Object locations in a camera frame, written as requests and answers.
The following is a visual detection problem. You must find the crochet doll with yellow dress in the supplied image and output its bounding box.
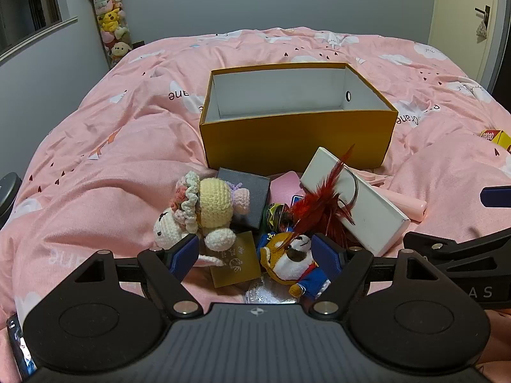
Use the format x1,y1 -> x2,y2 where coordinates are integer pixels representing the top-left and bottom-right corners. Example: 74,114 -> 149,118
153,171 -> 252,268

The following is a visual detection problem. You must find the black round object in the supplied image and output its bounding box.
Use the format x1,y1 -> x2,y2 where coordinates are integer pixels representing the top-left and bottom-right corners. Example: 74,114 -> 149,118
0,172 -> 22,230

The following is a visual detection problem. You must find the yellow and red packet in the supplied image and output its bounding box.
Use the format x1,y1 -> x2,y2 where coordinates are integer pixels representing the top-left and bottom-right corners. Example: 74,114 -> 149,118
480,128 -> 511,149

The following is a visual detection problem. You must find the yellow cardboard box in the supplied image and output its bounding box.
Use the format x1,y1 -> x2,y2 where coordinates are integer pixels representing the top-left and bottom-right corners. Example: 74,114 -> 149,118
199,62 -> 399,170

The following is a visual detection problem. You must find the long white box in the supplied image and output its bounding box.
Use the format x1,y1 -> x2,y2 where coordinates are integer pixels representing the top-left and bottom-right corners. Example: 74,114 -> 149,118
299,146 -> 412,257

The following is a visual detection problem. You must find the cream door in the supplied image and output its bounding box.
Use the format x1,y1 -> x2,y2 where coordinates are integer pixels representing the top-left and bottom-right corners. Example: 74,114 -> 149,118
427,0 -> 501,82

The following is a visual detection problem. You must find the pink handheld device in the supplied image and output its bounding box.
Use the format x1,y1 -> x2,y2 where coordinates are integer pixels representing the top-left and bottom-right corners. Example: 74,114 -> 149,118
353,171 -> 429,222

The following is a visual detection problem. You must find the round dark colourful badge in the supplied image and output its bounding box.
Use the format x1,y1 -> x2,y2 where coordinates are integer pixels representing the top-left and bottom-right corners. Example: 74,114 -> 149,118
263,203 -> 296,230

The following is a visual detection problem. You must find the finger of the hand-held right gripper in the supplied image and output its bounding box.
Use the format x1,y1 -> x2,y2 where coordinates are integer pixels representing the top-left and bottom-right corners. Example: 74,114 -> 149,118
403,231 -> 511,274
481,185 -> 511,208

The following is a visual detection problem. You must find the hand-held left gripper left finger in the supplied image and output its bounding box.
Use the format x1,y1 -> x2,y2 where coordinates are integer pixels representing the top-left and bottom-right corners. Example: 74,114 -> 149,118
56,233 -> 200,320

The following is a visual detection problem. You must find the bear plush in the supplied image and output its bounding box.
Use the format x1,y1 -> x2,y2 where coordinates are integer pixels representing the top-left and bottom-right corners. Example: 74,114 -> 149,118
257,231 -> 332,298

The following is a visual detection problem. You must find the gold square box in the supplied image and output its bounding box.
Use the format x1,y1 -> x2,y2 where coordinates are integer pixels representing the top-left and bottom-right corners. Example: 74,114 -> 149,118
210,230 -> 261,289

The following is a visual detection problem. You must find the black smartphone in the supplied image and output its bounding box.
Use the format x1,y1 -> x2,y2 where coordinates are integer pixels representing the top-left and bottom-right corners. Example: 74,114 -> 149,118
6,313 -> 39,381

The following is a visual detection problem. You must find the clear tube of plush toys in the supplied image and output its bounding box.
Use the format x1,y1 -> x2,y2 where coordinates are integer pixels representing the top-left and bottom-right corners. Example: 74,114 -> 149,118
83,0 -> 134,68

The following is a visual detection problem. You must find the dark grey gift box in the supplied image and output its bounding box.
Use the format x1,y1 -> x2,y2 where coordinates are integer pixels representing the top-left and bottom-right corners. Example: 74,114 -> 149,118
217,167 -> 272,230

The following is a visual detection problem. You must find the pink flat case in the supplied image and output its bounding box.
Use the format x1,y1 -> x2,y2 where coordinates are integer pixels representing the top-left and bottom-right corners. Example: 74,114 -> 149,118
268,170 -> 305,208

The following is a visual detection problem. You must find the clear round plastic case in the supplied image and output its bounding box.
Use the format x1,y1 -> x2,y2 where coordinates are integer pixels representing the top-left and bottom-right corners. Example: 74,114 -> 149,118
244,277 -> 306,306

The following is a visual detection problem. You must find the window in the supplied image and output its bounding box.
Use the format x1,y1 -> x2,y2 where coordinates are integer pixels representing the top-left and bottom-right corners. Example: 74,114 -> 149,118
0,0 -> 78,62

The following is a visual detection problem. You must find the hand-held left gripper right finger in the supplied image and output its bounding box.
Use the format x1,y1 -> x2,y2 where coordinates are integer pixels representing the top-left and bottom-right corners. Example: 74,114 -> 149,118
311,232 -> 456,320

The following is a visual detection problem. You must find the red feather ornament with ring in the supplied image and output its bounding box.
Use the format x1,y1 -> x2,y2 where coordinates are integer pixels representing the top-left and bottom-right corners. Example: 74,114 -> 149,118
289,144 -> 360,244

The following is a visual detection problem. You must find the pink cloud printed blanket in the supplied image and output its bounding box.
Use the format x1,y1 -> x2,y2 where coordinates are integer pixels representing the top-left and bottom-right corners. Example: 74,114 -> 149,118
0,27 -> 511,383

